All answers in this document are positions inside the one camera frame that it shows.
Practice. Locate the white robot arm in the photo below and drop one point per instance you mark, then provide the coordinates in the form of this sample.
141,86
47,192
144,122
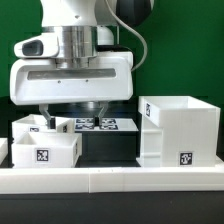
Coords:
77,58

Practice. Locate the white fiducial marker plate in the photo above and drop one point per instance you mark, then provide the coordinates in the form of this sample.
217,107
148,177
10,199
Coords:
108,124

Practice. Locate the white front drawer with knob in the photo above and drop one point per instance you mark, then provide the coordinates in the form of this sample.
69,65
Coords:
46,150

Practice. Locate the white drawer cabinet box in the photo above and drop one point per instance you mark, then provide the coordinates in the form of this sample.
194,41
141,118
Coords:
177,131

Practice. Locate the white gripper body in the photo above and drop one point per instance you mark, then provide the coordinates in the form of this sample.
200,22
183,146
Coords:
38,81

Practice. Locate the white U-shaped fence rail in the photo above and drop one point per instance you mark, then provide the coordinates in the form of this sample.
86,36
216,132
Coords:
93,180

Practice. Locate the white rear drawer tray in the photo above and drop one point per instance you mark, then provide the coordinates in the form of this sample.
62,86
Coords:
37,123

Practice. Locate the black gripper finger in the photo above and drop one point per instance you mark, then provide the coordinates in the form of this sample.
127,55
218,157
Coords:
50,121
103,106

